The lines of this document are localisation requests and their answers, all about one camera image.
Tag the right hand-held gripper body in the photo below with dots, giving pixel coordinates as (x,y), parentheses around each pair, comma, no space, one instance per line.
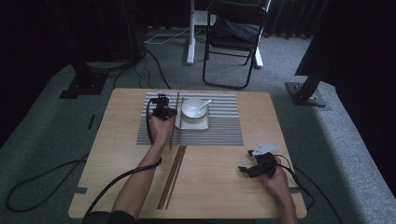
(264,166)

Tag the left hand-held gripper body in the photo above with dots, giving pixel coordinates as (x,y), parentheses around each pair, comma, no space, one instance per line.
(162,112)

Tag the brown wooden chopstick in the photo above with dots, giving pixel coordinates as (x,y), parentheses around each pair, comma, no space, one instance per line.
(172,137)
(181,130)

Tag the row of brown chopsticks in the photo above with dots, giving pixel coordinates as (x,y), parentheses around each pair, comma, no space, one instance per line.
(172,177)

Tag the person's left hand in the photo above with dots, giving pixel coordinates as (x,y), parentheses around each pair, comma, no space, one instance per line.
(160,132)

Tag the person's right hand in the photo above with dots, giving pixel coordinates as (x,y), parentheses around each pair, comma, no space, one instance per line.
(280,183)

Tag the white ceramic bowl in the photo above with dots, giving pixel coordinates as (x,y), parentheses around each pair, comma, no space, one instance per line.
(188,112)

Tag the white square plate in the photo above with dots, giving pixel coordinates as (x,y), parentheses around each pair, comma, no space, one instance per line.
(196,125)

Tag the white ceramic spoon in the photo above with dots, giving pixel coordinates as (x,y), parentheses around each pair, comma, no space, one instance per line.
(205,104)

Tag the grey tape piece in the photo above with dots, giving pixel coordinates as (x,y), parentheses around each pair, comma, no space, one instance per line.
(295,189)
(80,190)

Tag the grey striped placemat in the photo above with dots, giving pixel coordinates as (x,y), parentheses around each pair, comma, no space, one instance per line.
(218,130)

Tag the black tape strip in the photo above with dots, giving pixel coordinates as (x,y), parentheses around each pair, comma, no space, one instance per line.
(91,122)

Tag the black stand with grey base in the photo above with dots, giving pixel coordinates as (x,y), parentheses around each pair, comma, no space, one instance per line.
(306,93)

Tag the black stand with square base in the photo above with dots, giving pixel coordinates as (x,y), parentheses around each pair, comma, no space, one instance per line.
(85,84)

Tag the black folding chair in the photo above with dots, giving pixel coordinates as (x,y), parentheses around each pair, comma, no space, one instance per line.
(229,43)

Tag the dark cloth bag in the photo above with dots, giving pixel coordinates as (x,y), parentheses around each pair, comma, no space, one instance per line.
(236,29)

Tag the person's dark clothing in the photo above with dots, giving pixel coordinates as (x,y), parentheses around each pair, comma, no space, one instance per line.
(121,218)

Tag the black curtain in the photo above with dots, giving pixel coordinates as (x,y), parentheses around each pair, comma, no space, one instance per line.
(358,62)
(46,37)

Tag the white desk frame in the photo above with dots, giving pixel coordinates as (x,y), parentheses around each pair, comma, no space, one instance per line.
(190,46)

